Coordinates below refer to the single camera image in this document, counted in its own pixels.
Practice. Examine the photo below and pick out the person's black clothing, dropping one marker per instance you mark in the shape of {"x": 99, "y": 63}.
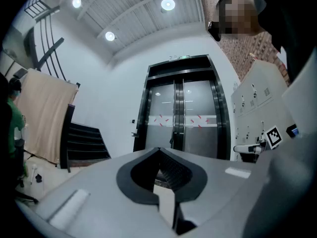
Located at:
{"x": 292, "y": 33}

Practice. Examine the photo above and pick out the round ceiling lamp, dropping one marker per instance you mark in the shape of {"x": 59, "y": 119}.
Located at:
{"x": 110, "y": 36}
{"x": 168, "y": 4}
{"x": 76, "y": 2}

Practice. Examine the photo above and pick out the green exit sign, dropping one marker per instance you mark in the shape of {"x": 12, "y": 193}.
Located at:
{"x": 183, "y": 57}

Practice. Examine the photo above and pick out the black framed glass double door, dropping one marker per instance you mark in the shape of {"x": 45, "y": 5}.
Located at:
{"x": 198, "y": 142}

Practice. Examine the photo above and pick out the black curved wall rails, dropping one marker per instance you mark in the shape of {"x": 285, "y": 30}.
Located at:
{"x": 47, "y": 48}

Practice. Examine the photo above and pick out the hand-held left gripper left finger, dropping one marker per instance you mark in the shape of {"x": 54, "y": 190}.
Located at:
{"x": 94, "y": 202}

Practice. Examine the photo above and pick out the small black floor item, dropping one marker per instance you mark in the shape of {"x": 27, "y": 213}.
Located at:
{"x": 38, "y": 178}

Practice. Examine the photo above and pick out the white stick-shaped tool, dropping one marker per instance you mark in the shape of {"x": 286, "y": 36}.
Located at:
{"x": 33, "y": 168}

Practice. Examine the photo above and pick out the white paper notice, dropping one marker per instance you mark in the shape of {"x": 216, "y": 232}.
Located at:
{"x": 199, "y": 121}
{"x": 161, "y": 120}

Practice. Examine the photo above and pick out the small black device blue screen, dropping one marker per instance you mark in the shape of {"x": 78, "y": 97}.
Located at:
{"x": 292, "y": 131}

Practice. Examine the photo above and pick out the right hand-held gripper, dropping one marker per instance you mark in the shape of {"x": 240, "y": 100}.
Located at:
{"x": 273, "y": 137}

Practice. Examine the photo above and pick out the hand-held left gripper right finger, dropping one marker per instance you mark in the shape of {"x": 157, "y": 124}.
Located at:
{"x": 223, "y": 190}

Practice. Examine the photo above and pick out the black rectangular plastic device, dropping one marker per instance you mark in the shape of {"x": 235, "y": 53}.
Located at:
{"x": 135, "y": 134}

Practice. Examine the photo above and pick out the dark grey flat panel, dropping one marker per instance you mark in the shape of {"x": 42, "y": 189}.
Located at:
{"x": 20, "y": 73}

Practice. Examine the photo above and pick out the beige curtain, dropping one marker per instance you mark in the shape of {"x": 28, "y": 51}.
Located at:
{"x": 47, "y": 113}

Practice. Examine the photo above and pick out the black head-worn camera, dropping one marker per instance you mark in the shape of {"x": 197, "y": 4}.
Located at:
{"x": 214, "y": 32}

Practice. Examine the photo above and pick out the black stepped shelf unit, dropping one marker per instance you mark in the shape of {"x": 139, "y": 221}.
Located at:
{"x": 84, "y": 142}

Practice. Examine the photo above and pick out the person's head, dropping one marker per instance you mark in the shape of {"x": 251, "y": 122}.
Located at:
{"x": 237, "y": 16}

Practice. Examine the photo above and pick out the grey metal lockers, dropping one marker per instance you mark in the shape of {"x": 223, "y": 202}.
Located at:
{"x": 262, "y": 108}

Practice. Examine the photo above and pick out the black metal ceiling frame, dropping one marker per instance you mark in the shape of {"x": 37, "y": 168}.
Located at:
{"x": 39, "y": 7}

